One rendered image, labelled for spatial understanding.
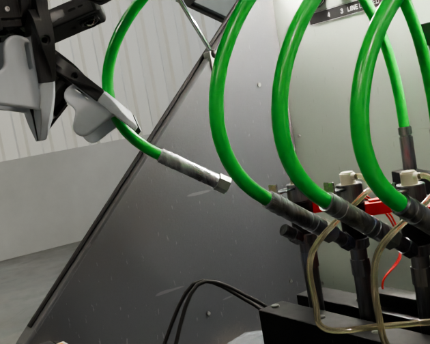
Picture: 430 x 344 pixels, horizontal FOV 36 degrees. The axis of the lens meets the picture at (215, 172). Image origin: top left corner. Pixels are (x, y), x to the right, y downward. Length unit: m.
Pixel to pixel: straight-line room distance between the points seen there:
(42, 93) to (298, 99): 0.65
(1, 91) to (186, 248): 0.54
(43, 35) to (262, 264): 0.68
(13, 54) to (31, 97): 0.04
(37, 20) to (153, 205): 0.50
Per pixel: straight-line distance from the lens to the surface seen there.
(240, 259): 1.11
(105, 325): 1.00
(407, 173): 0.65
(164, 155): 0.80
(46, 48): 0.58
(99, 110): 0.77
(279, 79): 0.54
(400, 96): 0.90
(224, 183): 0.81
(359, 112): 0.48
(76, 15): 0.82
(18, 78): 0.59
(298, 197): 0.76
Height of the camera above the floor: 1.23
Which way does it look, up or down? 6 degrees down
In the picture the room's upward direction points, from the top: 10 degrees counter-clockwise
